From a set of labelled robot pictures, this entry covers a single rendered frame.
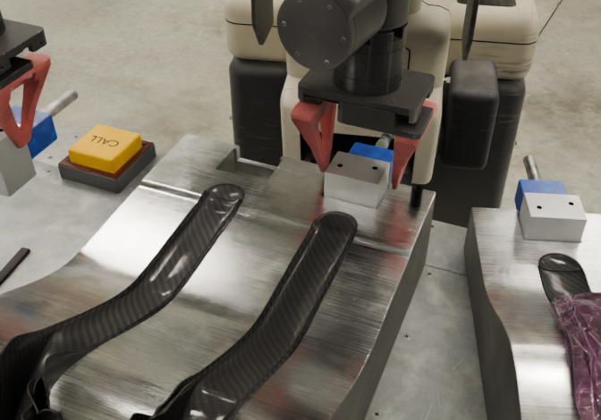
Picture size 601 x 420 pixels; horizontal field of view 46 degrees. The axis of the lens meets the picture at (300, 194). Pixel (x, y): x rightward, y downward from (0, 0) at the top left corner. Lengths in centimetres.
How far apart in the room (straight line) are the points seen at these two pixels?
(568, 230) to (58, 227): 51
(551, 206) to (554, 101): 204
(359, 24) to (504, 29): 77
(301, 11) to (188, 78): 226
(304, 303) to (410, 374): 12
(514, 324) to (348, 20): 25
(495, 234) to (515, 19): 62
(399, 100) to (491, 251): 17
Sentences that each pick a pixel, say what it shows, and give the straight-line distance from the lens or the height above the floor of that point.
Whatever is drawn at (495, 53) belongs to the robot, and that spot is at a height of 75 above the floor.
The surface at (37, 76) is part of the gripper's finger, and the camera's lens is 62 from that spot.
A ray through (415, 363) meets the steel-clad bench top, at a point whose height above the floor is 80.
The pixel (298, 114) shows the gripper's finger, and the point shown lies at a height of 97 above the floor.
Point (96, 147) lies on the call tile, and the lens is 83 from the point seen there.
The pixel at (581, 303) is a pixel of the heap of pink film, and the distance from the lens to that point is 56.
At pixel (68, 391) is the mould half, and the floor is 93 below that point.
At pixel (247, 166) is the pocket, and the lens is 71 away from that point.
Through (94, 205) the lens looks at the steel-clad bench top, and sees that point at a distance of 81.
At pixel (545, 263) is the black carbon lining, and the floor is 85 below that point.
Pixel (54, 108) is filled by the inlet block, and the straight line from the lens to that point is 71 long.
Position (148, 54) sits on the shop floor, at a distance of 294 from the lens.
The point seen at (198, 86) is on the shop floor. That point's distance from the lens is 267.
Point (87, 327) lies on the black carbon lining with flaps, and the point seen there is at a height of 91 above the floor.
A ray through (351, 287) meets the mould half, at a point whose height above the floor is 89.
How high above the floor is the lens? 128
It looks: 38 degrees down
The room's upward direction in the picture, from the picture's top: straight up
